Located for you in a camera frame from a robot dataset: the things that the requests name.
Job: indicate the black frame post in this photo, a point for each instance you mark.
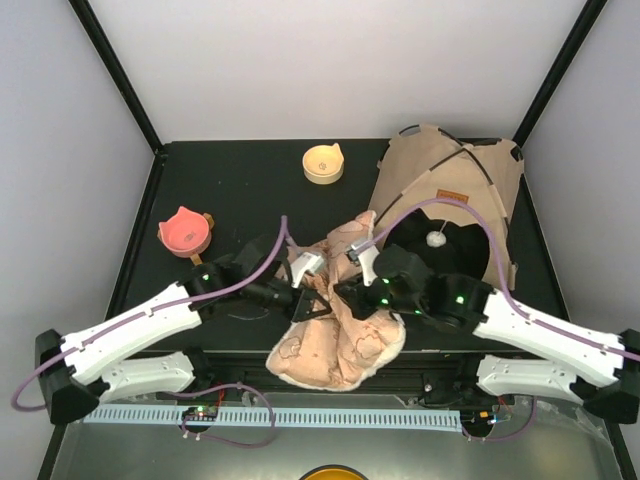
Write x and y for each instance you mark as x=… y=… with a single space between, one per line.
x=103 y=47
x=576 y=37

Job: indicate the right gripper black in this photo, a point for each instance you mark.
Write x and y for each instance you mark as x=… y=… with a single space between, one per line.
x=355 y=298

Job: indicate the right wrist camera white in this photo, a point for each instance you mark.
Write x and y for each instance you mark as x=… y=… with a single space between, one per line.
x=363 y=253

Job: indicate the white slotted cable duct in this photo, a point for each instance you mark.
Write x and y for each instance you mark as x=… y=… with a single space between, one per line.
x=402 y=419

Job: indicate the beige cat-ear bowl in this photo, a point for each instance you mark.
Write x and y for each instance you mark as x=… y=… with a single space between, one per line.
x=323 y=164

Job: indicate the yellow round object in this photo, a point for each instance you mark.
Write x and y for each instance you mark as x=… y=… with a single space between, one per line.
x=333 y=472

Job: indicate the left small circuit board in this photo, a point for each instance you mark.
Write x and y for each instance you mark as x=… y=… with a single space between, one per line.
x=200 y=413

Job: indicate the small circuit board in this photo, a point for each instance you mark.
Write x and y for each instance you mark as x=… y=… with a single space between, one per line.
x=483 y=417
x=200 y=413

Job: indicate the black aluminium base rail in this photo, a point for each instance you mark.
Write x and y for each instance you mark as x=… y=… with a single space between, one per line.
x=339 y=367

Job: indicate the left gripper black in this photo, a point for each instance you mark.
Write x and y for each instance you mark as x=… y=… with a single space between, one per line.
x=302 y=311

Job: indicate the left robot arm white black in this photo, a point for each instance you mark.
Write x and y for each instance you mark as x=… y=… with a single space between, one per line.
x=80 y=371

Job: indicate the beige patterned pillow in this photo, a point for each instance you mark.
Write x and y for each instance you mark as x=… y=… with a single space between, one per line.
x=340 y=325

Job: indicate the pink cat-ear bowl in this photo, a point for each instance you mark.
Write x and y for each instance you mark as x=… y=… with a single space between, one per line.
x=177 y=234

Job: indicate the wooden bowl stand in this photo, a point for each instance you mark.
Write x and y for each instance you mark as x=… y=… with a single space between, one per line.
x=203 y=237

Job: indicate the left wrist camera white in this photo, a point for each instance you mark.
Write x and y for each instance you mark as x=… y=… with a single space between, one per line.
x=306 y=263

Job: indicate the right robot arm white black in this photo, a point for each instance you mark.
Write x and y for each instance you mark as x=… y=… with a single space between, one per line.
x=596 y=370

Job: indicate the right small circuit board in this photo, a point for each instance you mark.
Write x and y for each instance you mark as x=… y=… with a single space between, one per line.
x=483 y=417

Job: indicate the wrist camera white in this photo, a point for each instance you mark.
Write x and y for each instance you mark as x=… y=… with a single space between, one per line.
x=306 y=263
x=363 y=253

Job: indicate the white pompom toy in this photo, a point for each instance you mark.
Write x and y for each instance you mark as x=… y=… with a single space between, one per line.
x=436 y=239

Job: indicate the left black frame post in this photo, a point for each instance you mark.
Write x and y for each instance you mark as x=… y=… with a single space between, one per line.
x=103 y=47

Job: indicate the right black frame post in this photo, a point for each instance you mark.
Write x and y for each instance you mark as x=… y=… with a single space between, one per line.
x=576 y=37

